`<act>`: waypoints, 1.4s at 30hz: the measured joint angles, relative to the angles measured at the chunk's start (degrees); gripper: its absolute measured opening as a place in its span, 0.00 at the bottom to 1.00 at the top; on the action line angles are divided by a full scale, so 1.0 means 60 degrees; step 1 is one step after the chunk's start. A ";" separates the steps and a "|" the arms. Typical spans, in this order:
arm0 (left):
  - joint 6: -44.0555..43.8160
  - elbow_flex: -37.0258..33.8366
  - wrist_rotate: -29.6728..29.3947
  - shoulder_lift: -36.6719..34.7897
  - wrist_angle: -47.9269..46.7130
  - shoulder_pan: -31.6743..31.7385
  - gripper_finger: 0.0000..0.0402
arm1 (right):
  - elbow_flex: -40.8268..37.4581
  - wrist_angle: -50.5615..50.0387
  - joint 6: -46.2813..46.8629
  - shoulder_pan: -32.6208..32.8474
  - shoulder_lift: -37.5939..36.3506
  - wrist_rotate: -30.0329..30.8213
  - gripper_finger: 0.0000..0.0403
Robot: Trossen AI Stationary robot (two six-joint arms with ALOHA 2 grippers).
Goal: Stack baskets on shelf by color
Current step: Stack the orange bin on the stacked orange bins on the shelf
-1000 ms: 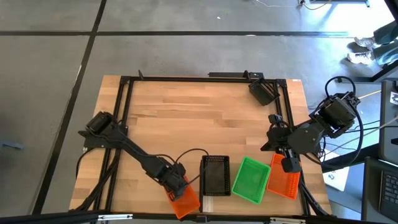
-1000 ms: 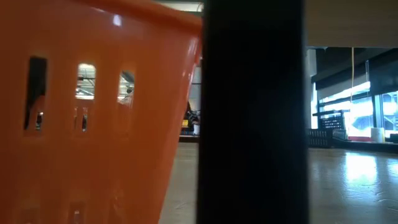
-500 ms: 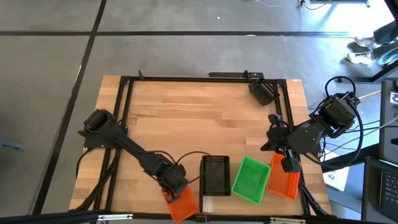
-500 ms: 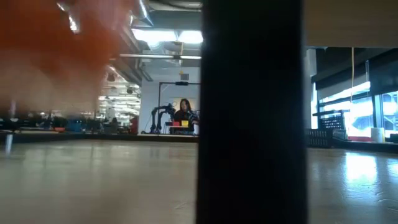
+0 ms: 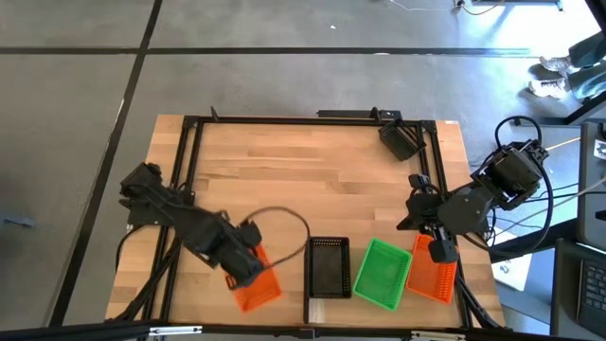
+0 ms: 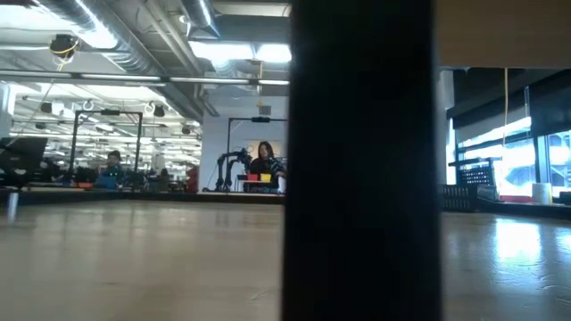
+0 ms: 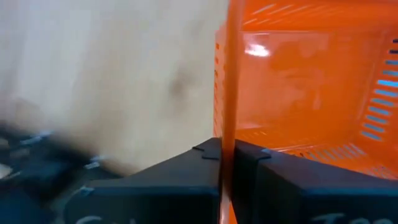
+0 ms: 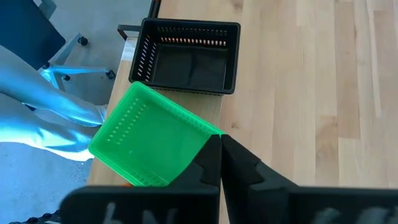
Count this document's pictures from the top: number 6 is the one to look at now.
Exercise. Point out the yellow bin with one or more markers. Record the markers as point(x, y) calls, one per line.
point(265, 177)

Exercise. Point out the person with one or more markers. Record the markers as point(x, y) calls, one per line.
point(267, 162)
point(111, 176)

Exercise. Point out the long light rail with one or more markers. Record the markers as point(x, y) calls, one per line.
point(134, 78)

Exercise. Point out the red low object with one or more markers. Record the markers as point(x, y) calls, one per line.
point(515, 199)

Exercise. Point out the dark small object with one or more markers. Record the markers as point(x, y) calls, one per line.
point(565, 198)

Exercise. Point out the ceiling light panel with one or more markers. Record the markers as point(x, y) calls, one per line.
point(223, 51)

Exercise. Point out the black monitor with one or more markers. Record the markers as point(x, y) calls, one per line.
point(22, 156)

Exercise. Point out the red bin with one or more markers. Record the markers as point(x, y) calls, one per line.
point(253, 177)

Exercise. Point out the black gantry frame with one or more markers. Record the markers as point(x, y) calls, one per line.
point(73, 142)
point(228, 147)

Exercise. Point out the black background robot arm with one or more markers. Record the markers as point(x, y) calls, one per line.
point(241, 157)

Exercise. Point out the black plastic basket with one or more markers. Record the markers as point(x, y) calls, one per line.
point(459, 198)

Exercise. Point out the black ceiling-hung device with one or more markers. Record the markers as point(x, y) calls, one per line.
point(63, 46)

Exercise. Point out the white cylinder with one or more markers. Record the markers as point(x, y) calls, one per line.
point(542, 194)

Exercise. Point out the silver ventilation duct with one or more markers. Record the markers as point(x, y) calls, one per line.
point(129, 49)

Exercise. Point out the bright window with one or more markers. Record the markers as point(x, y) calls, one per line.
point(517, 165)

